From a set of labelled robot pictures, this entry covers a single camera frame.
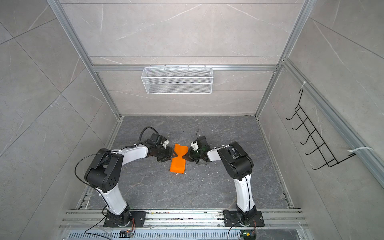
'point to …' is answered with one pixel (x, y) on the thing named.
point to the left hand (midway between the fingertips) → (175, 153)
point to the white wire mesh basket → (177, 80)
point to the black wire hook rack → (314, 135)
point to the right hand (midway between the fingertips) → (182, 156)
